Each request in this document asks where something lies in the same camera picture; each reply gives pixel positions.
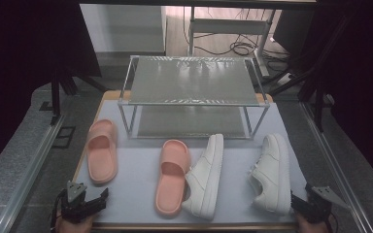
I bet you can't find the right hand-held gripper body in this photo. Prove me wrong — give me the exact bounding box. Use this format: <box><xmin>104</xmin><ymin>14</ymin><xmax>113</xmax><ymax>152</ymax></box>
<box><xmin>304</xmin><ymin>183</ymin><xmax>351</xmax><ymax>225</ymax></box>

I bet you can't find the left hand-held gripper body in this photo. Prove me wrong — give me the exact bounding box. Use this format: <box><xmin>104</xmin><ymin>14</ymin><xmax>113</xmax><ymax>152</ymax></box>
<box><xmin>60</xmin><ymin>181</ymin><xmax>102</xmax><ymax>225</ymax></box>

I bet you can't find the pink rubber slipper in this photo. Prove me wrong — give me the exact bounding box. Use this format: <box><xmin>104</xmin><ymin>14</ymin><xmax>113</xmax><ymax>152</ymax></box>
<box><xmin>154</xmin><ymin>139</ymin><xmax>192</xmax><ymax>217</ymax></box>
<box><xmin>85</xmin><ymin>118</ymin><xmax>119</xmax><ymax>185</ymax></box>

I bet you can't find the white leather sneaker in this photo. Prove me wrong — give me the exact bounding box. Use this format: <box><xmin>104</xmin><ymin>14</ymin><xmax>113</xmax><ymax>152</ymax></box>
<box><xmin>181</xmin><ymin>133</ymin><xmax>225</xmax><ymax>221</ymax></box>
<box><xmin>247</xmin><ymin>133</ymin><xmax>292</xmax><ymax>216</ymax></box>

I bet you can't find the person's right hand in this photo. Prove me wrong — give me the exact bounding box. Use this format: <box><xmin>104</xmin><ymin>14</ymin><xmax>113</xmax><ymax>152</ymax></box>
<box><xmin>294</xmin><ymin>213</ymin><xmax>331</xmax><ymax>233</ymax></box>

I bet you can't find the person's left hand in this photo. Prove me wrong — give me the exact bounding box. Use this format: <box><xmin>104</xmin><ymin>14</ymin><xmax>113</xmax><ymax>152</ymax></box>
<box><xmin>55</xmin><ymin>212</ymin><xmax>95</xmax><ymax>233</ymax></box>

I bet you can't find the white foam mat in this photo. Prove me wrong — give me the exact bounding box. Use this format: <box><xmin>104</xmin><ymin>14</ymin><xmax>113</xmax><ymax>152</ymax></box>
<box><xmin>74</xmin><ymin>98</ymin><xmax>309</xmax><ymax>225</ymax></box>

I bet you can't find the black metal stand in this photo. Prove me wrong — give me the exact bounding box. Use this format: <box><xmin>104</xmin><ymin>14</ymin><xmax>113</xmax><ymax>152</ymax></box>
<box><xmin>268</xmin><ymin>13</ymin><xmax>354</xmax><ymax>132</ymax></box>
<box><xmin>49</xmin><ymin>66</ymin><xmax>109</xmax><ymax>126</ymax></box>

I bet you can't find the wooden table board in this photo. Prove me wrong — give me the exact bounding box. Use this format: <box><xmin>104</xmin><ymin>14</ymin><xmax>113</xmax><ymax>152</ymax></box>
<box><xmin>71</xmin><ymin>89</ymin><xmax>309</xmax><ymax>231</ymax></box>

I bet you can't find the black curtain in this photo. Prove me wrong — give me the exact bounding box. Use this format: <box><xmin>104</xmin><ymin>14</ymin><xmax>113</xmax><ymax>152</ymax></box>
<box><xmin>0</xmin><ymin>0</ymin><xmax>102</xmax><ymax>181</ymax></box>
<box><xmin>304</xmin><ymin>0</ymin><xmax>373</xmax><ymax>195</ymax></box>

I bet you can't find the dark monitor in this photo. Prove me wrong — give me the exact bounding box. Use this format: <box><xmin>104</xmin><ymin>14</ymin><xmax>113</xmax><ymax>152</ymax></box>
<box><xmin>272</xmin><ymin>9</ymin><xmax>319</xmax><ymax>60</ymax></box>

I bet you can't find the white cabinet panel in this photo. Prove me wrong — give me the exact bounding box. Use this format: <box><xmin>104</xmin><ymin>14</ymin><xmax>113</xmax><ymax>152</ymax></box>
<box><xmin>79</xmin><ymin>3</ymin><xmax>168</xmax><ymax>54</ymax></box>

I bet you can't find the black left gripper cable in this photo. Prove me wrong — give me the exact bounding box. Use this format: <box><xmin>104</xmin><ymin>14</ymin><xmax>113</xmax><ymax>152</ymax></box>
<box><xmin>50</xmin><ymin>189</ymin><xmax>67</xmax><ymax>233</ymax></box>

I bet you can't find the aluminium floor rail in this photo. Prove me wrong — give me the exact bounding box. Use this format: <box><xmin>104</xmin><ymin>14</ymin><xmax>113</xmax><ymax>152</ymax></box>
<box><xmin>299</xmin><ymin>101</ymin><xmax>373</xmax><ymax>233</ymax></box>
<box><xmin>0</xmin><ymin>114</ymin><xmax>66</xmax><ymax>233</ymax></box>

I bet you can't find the bundle of black floor cables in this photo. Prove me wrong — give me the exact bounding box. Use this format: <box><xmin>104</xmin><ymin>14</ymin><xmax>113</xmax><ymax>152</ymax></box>
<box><xmin>183</xmin><ymin>6</ymin><xmax>293</xmax><ymax>67</ymax></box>

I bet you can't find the grey metal desk frame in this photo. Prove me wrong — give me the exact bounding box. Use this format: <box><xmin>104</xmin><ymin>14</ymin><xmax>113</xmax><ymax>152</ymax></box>
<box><xmin>187</xmin><ymin>6</ymin><xmax>273</xmax><ymax>78</ymax></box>

